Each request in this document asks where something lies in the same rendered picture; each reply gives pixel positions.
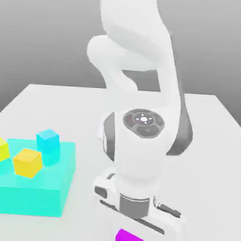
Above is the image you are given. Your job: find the small orange yellow cube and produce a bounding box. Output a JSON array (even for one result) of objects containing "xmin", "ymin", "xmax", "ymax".
[{"xmin": 12, "ymin": 147, "xmax": 44, "ymax": 180}]

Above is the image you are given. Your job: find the large turquoise box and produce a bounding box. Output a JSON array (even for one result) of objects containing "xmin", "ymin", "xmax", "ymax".
[{"xmin": 0, "ymin": 137, "xmax": 78, "ymax": 219}]

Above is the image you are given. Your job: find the small cyan cube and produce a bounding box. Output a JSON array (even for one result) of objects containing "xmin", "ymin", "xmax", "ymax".
[{"xmin": 35, "ymin": 127, "xmax": 62, "ymax": 157}]

